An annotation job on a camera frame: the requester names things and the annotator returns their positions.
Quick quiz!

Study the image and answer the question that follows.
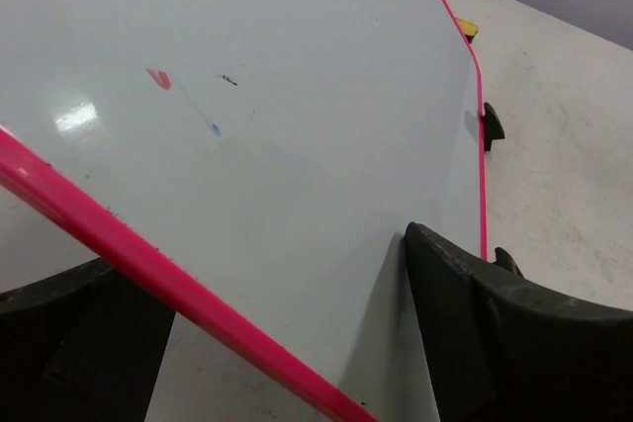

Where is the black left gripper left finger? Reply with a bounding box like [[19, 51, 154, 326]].
[[1, 258, 175, 421]]

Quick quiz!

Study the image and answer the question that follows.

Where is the black metal easel stand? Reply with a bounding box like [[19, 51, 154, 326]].
[[481, 102, 523, 278]]

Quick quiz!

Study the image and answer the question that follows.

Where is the pink framed whiteboard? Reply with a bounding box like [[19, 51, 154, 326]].
[[1, 0, 487, 421]]

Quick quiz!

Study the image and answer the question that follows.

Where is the yellow bone shaped eraser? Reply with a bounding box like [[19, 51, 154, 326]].
[[456, 18, 480, 44]]

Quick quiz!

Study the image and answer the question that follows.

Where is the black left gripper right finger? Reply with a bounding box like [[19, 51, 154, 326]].
[[404, 223, 632, 421]]

